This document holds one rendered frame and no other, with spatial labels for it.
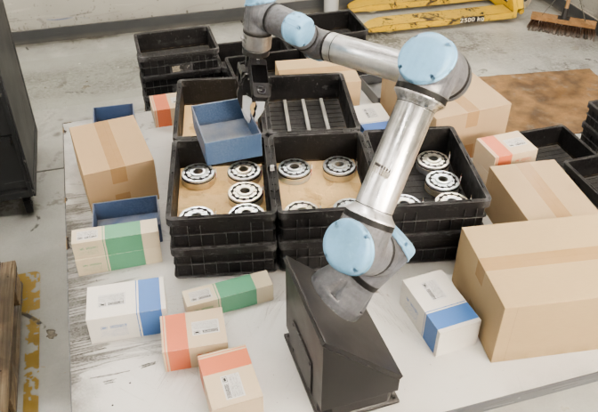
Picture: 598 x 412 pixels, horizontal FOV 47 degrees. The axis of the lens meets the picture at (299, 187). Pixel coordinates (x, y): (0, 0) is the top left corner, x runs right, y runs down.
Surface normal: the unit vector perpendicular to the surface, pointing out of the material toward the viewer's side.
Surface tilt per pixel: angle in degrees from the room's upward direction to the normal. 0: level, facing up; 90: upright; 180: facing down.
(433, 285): 0
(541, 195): 0
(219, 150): 90
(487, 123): 90
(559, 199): 0
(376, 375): 90
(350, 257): 59
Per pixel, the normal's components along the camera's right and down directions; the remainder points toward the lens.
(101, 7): 0.28, 0.58
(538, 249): 0.00, -0.80
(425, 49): -0.43, -0.26
